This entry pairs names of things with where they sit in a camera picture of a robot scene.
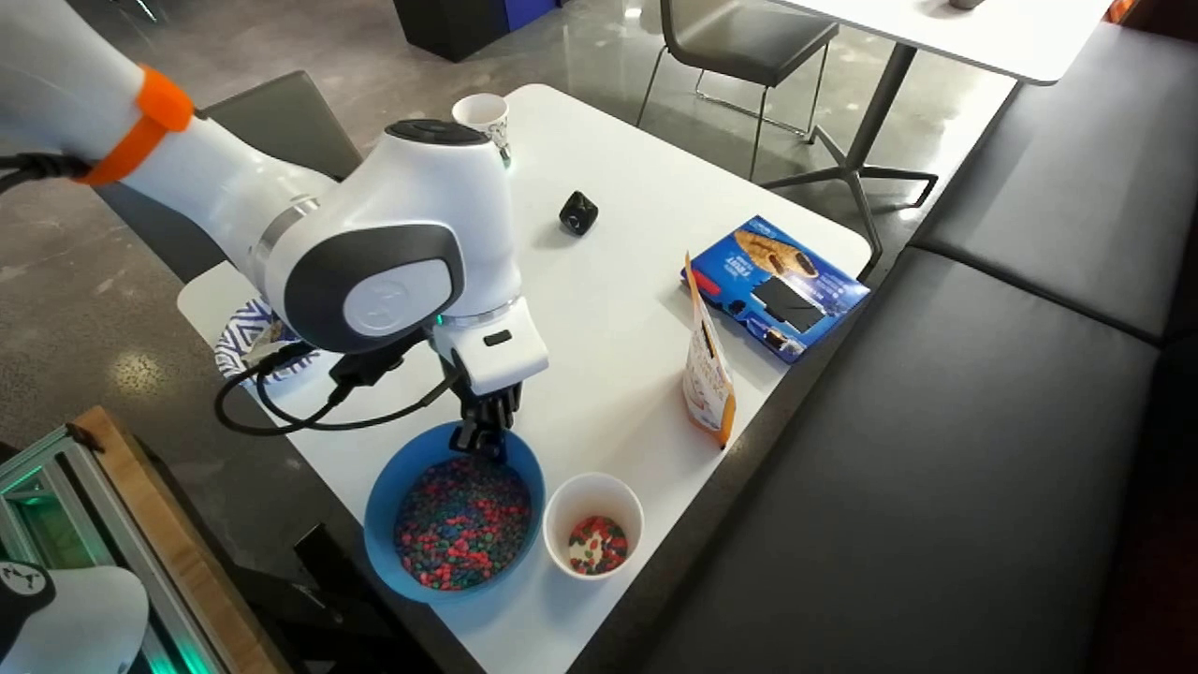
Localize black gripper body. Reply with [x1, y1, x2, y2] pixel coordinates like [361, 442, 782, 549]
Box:
[448, 381, 526, 442]

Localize blue bowl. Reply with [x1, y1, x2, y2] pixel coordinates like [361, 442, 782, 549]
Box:
[359, 418, 549, 602]

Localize plain white paper cup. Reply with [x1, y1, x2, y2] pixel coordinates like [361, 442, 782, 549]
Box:
[537, 468, 652, 584]

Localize colourful sprinkles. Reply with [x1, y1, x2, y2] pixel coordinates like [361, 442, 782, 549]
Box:
[391, 453, 537, 595]

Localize mixed candy in cup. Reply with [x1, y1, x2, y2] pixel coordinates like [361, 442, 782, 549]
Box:
[566, 510, 631, 578]

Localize small black round object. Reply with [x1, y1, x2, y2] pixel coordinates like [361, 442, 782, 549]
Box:
[552, 186, 601, 238]

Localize orange white snack bag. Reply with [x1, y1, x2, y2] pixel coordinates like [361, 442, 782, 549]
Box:
[677, 250, 743, 453]

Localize printed white paper cup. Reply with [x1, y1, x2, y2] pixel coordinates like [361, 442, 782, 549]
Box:
[448, 89, 517, 170]

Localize wooden framed rack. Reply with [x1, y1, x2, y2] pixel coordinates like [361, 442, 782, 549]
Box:
[0, 399, 292, 674]

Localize blue cardboard box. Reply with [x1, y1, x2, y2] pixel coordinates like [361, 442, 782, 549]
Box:
[682, 212, 877, 368]

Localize dark bin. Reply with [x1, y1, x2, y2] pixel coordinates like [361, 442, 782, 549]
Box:
[389, 0, 567, 69]

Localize white round device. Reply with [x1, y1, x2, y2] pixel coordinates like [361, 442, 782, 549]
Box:
[0, 553, 152, 674]

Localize black metal chair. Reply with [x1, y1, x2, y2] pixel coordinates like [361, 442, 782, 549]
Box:
[631, 0, 841, 181]

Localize black upholstered bench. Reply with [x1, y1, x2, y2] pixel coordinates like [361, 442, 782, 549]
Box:
[594, 16, 1198, 674]

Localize small white side table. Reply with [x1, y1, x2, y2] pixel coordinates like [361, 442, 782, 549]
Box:
[755, 0, 1114, 255]

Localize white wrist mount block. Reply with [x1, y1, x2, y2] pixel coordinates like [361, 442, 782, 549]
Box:
[439, 304, 552, 393]

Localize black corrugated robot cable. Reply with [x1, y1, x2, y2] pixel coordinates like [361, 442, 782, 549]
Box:
[210, 333, 461, 437]

